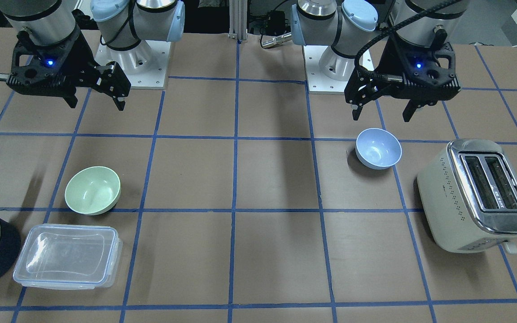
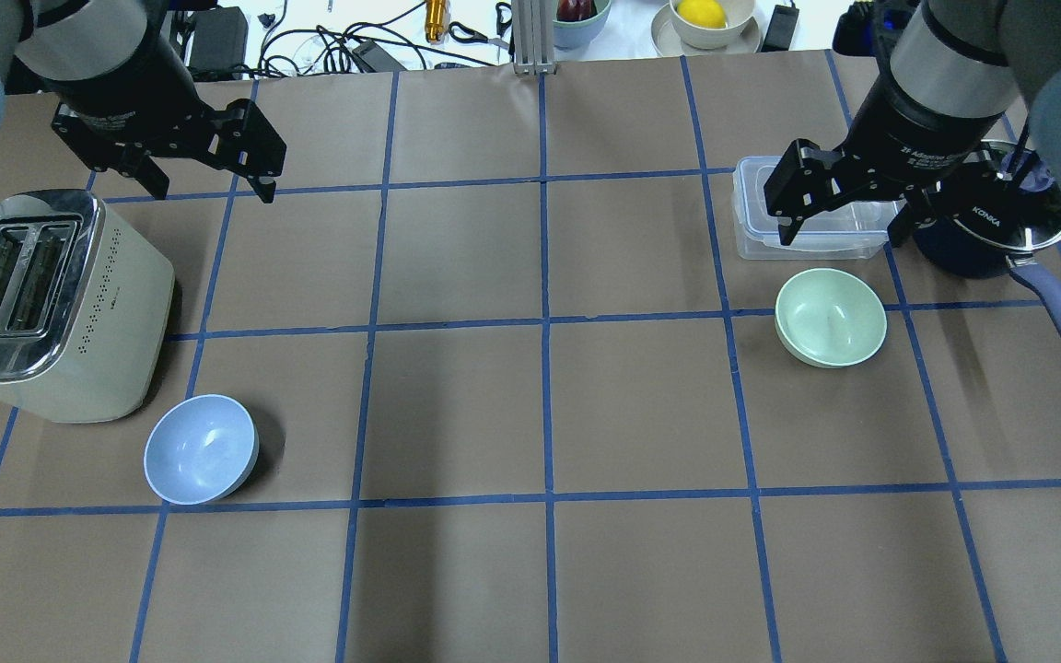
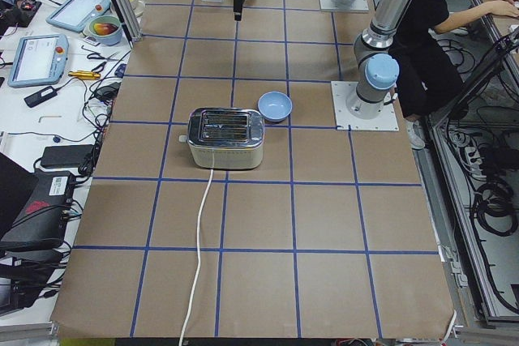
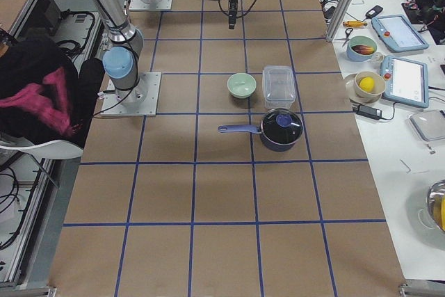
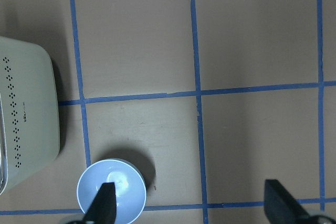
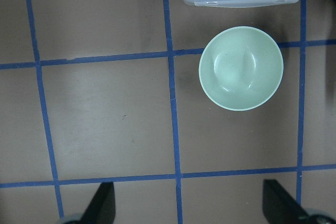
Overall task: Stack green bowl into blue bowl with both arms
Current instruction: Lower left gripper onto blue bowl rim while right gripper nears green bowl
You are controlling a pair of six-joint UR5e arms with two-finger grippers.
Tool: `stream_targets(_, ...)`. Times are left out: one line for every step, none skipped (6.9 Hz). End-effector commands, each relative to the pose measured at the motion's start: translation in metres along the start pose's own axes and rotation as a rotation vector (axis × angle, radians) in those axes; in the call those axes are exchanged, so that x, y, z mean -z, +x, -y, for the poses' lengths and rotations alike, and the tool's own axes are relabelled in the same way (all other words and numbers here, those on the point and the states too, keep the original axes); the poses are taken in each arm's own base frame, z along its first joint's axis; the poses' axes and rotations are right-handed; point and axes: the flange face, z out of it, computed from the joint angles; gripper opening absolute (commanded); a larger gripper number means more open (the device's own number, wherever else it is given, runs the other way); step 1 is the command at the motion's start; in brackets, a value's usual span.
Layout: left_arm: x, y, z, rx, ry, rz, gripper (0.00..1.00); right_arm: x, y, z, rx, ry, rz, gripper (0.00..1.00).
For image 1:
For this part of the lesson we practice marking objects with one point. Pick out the green bowl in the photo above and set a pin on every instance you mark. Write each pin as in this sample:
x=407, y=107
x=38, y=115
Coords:
x=93, y=191

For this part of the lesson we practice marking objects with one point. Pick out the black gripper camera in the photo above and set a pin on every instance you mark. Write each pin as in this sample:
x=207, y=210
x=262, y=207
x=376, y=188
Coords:
x=384, y=59
x=85, y=59

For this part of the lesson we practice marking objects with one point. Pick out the blue bowl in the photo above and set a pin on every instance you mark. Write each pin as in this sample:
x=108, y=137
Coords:
x=378, y=149

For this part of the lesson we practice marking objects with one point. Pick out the clear plastic food container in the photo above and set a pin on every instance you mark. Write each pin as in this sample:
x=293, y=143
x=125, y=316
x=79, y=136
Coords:
x=69, y=257

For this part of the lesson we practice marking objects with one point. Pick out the white arm base plate camera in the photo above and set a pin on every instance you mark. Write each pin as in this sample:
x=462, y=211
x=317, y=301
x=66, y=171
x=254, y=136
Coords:
x=327, y=73
x=146, y=66

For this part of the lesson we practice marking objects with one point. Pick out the cream and chrome toaster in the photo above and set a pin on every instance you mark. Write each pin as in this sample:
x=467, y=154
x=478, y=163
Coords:
x=469, y=197

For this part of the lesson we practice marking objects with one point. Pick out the aluminium frame post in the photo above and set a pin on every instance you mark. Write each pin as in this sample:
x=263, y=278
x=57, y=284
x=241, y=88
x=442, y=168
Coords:
x=237, y=20

